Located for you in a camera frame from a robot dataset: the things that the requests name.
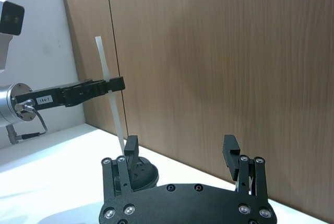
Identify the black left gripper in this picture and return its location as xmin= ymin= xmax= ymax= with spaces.
xmin=14 ymin=76 xmax=126 ymax=111

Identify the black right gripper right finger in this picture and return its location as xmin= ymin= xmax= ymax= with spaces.
xmin=221 ymin=134 xmax=273 ymax=221

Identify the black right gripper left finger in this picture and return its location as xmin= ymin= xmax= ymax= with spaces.
xmin=100 ymin=135 xmax=140 ymax=224

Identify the long white plastic strip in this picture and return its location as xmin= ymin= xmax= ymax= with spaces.
xmin=94 ymin=36 xmax=126 ymax=156

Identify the black round base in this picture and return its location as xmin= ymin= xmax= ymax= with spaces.
xmin=129 ymin=156 xmax=160 ymax=193

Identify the thin dark wrist cable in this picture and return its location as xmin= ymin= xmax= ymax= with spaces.
xmin=6 ymin=98 xmax=49 ymax=145

